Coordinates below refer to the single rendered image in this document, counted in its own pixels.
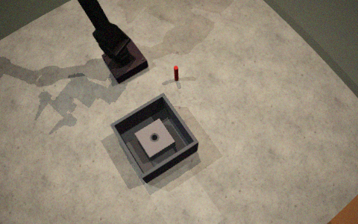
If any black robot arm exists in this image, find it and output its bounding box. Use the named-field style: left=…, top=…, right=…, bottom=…
left=78, top=0, right=134, bottom=68

